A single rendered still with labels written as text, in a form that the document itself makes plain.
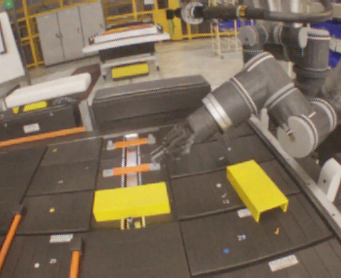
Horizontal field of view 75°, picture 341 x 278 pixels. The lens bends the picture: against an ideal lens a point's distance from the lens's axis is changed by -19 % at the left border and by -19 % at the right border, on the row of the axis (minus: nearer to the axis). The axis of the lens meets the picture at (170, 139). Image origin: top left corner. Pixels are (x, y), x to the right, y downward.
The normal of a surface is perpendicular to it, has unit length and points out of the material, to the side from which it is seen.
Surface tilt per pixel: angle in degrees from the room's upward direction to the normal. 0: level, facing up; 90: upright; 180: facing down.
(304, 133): 86
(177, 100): 90
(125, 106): 90
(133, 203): 0
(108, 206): 0
